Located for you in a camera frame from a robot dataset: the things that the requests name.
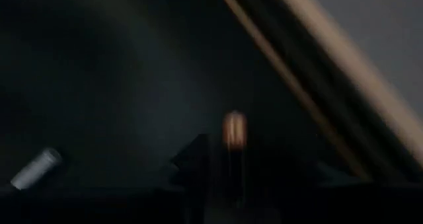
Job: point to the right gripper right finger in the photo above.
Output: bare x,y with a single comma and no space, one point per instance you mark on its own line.
274,191

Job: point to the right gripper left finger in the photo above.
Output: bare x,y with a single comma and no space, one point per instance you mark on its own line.
201,177

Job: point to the black copper Duracell battery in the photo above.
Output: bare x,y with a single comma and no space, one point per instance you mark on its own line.
234,131

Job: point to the wooden table board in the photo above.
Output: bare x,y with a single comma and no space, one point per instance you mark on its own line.
363,85

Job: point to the silver AAA battery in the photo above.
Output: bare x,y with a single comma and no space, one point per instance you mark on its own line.
36,169

